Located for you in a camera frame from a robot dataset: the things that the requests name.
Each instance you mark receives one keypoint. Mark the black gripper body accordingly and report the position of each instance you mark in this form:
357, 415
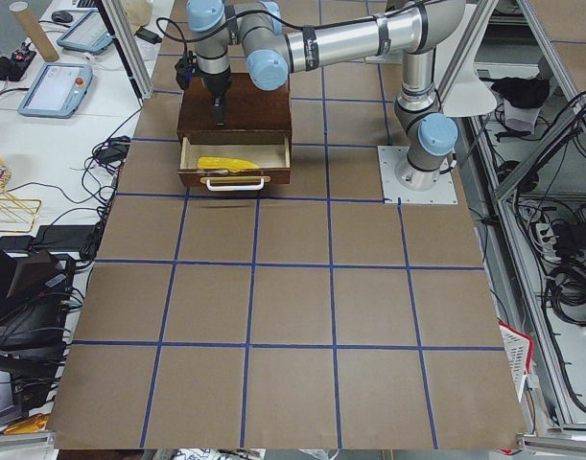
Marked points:
216, 85

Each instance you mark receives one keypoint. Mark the dark wooden drawer cabinet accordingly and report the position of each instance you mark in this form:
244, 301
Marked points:
258, 128

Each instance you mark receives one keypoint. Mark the yellow corn cob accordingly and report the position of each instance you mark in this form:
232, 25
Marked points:
227, 164

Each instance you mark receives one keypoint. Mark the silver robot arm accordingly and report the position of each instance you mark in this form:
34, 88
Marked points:
234, 71

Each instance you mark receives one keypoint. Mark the black power adapter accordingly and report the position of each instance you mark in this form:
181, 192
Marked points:
148, 36

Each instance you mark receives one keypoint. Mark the beige baseball cap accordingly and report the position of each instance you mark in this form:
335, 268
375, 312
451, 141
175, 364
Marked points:
138, 12

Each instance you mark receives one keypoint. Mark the far blue teach pendant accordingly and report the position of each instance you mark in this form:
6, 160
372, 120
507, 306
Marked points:
87, 35

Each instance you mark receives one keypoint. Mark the blue teach pendant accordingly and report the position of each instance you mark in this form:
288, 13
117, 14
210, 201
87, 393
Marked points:
87, 35
57, 91

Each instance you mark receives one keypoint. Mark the near blue teach pendant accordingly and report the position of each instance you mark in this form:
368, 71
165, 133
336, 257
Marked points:
57, 91

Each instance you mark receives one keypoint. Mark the black computer mouse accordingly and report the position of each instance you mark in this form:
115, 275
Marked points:
62, 17

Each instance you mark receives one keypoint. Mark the cardboard tube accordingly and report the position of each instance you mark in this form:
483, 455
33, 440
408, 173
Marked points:
28, 21

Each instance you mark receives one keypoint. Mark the black monitor stand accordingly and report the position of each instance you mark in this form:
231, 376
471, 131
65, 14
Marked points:
34, 292

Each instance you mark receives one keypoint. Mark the black cloth bundle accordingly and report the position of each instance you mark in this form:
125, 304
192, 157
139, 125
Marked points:
523, 99

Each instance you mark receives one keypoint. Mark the white power strip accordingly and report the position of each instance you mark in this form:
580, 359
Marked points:
545, 241

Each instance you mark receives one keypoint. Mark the white red plastic basket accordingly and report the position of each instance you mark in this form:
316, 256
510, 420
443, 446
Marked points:
518, 347

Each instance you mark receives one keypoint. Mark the aluminium frame post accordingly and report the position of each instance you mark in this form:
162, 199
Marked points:
118, 27

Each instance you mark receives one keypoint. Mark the gold wire rack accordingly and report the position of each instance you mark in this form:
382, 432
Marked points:
17, 215

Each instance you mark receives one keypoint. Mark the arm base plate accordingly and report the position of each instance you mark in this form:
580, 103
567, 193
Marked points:
401, 184

